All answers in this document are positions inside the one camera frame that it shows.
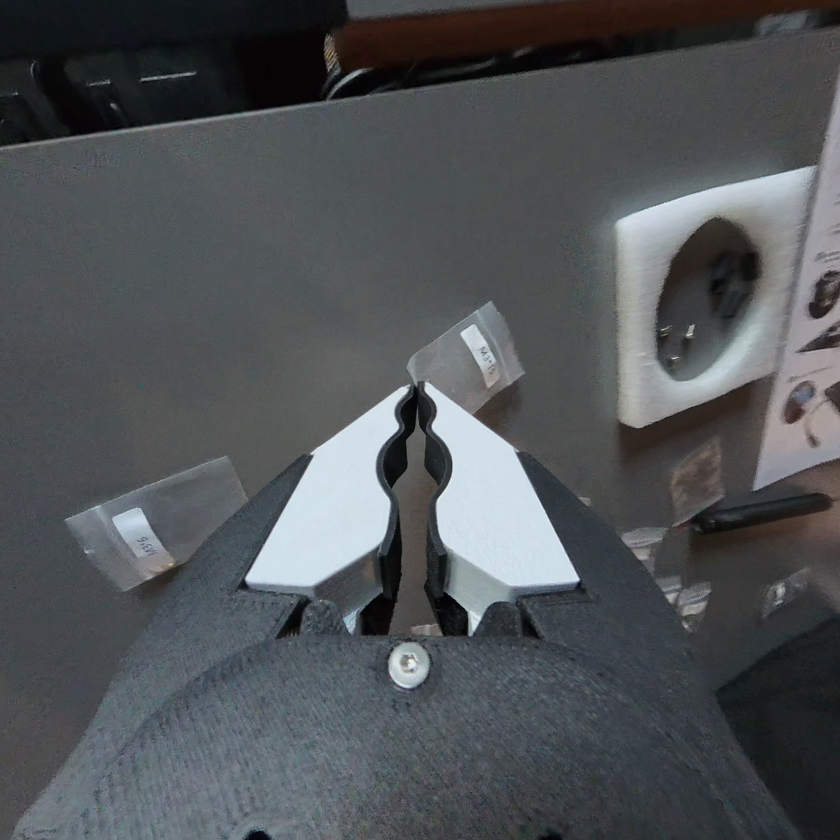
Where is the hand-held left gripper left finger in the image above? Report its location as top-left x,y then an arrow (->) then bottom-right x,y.
245,386 -> 421,634

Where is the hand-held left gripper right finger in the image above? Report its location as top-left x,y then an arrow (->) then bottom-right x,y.
417,382 -> 581,637

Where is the small clear labelled bag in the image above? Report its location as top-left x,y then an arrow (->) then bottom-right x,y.
64,456 -> 249,593
407,302 -> 526,416

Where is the grey desk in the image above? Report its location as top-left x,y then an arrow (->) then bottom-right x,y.
0,26 -> 840,840

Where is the small bag with screw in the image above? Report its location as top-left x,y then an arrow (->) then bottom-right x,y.
761,566 -> 824,619

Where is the crumpled clear plastic bag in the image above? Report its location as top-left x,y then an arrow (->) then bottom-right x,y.
620,525 -> 718,634

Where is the dark translucent bag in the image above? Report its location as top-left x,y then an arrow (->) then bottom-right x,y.
669,436 -> 725,526

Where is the black screwdriver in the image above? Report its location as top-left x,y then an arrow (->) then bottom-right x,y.
689,492 -> 833,534

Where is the black plastic part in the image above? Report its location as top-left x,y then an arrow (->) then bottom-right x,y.
707,251 -> 757,320

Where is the printed instruction sheet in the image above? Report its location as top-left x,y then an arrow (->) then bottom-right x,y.
753,85 -> 840,492

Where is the black equipment case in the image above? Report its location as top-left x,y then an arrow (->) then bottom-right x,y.
0,0 -> 349,147

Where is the white foam frame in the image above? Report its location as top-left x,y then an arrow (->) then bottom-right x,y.
613,167 -> 820,429

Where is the black cable bundle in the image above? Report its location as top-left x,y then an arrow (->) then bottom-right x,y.
325,39 -> 546,101

